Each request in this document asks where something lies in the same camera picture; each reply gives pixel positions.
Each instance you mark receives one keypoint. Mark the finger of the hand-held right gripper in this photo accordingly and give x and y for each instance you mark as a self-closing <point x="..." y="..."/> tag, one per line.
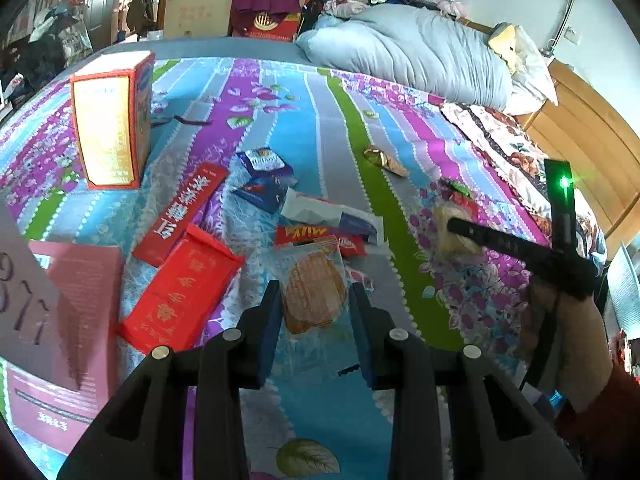
<point x="492" y="238"/>

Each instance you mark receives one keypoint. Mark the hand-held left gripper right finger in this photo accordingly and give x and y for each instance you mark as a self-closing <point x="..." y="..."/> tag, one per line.
<point x="363" y="331"/>

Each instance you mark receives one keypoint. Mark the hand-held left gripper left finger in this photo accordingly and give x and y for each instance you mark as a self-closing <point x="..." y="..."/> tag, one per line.
<point x="270" y="331"/>

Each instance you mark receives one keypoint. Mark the beige bread packet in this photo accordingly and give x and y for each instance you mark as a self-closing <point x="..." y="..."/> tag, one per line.
<point x="450" y="242"/>

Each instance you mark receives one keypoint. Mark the clear cracker packet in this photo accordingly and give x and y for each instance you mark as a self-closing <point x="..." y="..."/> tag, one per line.
<point x="312" y="287"/>

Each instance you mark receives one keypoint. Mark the person's right forearm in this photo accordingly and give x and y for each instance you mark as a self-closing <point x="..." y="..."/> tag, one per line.
<point x="607" y="425"/>

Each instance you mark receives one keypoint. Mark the person's right hand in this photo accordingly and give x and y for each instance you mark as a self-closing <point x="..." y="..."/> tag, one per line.
<point x="570" y="345"/>

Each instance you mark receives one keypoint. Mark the green snack packet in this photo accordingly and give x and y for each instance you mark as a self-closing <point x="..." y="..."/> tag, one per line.
<point x="457" y="189"/>

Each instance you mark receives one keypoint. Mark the floral quilt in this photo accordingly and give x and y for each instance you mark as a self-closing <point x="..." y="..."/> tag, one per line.
<point x="505" y="140"/>

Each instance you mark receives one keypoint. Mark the wooden headboard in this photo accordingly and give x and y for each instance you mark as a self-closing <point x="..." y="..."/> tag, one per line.
<point x="600" y="130"/>

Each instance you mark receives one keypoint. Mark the red packet with gold print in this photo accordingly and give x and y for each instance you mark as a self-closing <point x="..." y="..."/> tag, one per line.
<point x="180" y="287"/>

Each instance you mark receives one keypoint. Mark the red wafer packet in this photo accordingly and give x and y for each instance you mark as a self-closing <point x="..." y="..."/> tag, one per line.
<point x="300" y="234"/>

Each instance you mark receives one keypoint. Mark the white and blue snack packet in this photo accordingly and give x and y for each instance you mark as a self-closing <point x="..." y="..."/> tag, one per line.
<point x="320" y="210"/>

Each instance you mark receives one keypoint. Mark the gold candy wrapper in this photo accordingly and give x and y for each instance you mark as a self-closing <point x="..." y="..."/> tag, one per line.
<point x="382" y="160"/>

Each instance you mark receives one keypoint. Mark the long red packet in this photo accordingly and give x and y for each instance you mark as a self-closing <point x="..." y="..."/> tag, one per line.
<point x="182" y="210"/>

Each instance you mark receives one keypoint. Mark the dark blue snack packet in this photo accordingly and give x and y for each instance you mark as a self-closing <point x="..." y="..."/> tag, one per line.
<point x="265" y="175"/>

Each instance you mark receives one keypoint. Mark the white and yellow pillow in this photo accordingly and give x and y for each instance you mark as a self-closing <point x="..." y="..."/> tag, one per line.
<point x="530" y="60"/>

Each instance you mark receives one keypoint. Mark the light blue duvet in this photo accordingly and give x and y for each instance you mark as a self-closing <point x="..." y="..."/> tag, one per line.
<point x="410" y="55"/>

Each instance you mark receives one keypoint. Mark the striped floral bedsheet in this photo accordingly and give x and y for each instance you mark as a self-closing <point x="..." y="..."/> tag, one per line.
<point x="320" y="125"/>

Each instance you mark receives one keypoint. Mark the black strip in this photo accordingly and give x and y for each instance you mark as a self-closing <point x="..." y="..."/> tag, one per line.
<point x="187" y="120"/>

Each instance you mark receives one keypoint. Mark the grey paper card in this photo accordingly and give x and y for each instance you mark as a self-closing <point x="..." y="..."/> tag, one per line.
<point x="30" y="305"/>

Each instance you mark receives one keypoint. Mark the yellow and red carton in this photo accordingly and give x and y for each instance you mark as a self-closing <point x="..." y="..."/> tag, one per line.
<point x="107" y="125"/>

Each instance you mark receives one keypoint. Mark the red gift box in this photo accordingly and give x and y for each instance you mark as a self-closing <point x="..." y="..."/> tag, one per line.
<point x="267" y="25"/>

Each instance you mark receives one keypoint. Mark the cardboard sheet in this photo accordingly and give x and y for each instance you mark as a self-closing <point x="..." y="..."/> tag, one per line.
<point x="195" y="0"/>

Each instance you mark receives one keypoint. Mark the chair with dark jacket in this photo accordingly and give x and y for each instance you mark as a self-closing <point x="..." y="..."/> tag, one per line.
<point x="140" y="12"/>

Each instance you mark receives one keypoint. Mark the clothes pile with patterned bag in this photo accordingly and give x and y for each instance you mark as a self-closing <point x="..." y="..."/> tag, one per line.
<point x="45" y="45"/>

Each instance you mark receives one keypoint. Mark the wall socket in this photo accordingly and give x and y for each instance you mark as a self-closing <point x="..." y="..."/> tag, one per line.
<point x="573" y="36"/>

